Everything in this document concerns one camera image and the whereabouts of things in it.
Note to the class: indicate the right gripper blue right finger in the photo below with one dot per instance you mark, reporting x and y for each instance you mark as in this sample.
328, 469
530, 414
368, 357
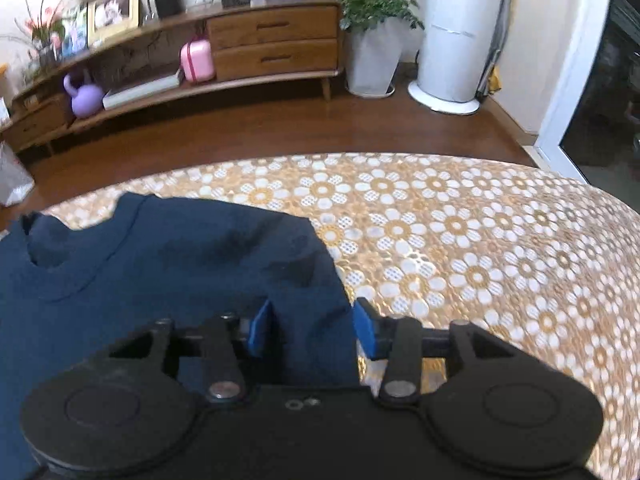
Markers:
374, 332

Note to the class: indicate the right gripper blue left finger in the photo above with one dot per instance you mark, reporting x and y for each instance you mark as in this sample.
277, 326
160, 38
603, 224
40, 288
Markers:
258, 329

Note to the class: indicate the navy blue t-shirt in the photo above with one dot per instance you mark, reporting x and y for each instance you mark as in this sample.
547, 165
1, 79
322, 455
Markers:
68, 293

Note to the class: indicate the floral lace table cover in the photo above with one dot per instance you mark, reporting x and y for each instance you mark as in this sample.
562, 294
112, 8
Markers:
544, 262

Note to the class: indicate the white flat device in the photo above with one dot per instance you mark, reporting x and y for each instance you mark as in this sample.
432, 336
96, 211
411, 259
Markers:
142, 89

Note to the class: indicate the pink case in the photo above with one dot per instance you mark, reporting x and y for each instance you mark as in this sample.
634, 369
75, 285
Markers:
197, 62

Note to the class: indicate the white shopping bag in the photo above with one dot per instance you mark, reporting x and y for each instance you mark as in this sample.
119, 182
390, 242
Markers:
15, 181

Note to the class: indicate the purple kettlebell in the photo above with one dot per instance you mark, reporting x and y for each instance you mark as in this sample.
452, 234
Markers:
85, 100

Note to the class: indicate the wooden tv cabinet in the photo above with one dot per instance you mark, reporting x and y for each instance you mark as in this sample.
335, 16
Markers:
265, 41

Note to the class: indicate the potted green plant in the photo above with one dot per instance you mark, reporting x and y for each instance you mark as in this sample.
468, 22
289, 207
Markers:
375, 35

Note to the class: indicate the white tower air conditioner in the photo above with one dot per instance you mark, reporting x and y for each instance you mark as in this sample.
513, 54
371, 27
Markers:
461, 42

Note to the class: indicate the framed photo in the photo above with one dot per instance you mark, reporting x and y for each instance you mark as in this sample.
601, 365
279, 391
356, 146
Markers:
110, 18

